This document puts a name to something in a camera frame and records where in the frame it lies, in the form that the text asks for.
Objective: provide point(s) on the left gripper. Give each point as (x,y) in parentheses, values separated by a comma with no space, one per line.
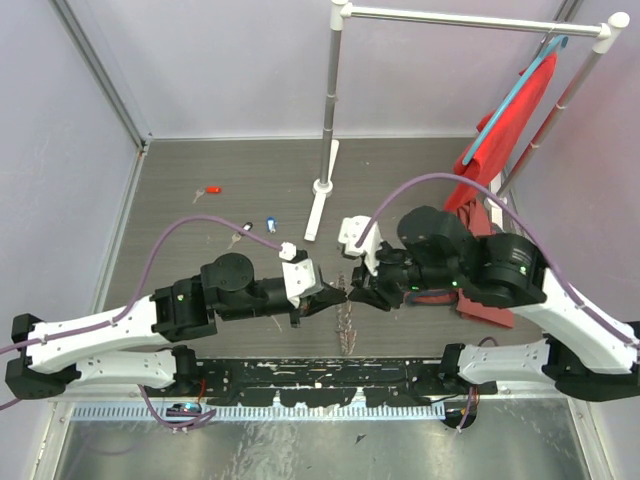
(313,304)

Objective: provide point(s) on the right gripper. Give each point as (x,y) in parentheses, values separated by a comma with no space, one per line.
(371,274)

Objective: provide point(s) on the metal disc keyring organizer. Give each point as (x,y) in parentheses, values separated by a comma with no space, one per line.
(344,329)

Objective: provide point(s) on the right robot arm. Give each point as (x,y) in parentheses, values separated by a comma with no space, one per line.
(584,353)

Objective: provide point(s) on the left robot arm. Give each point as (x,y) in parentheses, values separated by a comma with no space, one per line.
(145,344)

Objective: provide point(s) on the blue key tag with key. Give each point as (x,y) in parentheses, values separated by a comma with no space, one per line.
(271,225)

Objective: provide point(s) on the key with black tag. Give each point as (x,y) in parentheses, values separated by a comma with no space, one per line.
(239,235)

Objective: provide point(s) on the key with small red tag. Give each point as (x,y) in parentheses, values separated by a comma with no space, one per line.
(208,190)

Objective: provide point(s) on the red cloth on hanger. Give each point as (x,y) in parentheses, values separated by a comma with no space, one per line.
(495,151)

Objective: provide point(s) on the blue clothes hanger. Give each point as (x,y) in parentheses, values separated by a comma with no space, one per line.
(515,95)

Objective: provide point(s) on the white clothes rack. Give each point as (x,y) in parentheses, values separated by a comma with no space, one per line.
(414,68)

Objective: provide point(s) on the white slotted cable duct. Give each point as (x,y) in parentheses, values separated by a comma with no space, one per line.
(137,411)

